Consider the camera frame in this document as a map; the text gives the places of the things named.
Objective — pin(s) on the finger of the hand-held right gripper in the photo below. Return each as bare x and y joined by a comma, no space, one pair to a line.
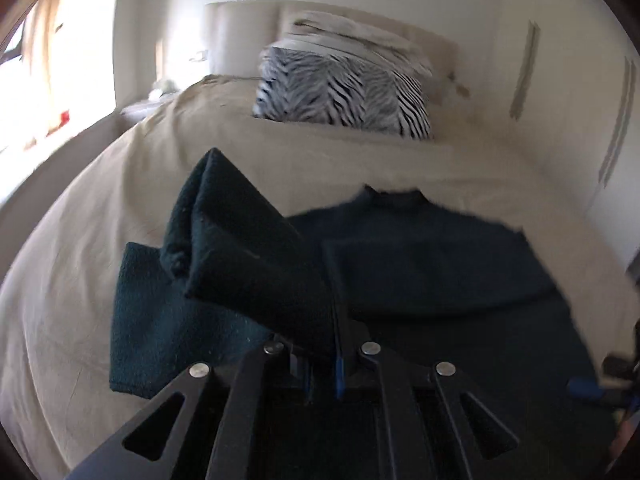
617,365
585,389

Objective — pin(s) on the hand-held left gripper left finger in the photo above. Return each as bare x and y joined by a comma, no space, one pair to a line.
280,362

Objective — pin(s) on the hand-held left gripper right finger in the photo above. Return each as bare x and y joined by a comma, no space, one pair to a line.
340,355

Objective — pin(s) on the dark green fleece sweater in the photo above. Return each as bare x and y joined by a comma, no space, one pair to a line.
430,280

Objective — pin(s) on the beige bed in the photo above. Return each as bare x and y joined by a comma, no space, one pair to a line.
125,200

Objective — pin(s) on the zebra print pillow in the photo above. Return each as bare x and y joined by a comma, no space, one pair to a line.
345,92

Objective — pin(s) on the white bedside table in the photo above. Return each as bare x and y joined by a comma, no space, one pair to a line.
140,109

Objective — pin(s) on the folded white duvet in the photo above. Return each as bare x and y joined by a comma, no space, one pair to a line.
350,35

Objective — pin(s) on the small red object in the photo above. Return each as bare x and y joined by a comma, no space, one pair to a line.
62,117

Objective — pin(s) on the beige padded headboard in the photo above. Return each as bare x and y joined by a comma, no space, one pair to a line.
240,35

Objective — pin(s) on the beige curtain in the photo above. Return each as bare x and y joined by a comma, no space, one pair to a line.
45,60

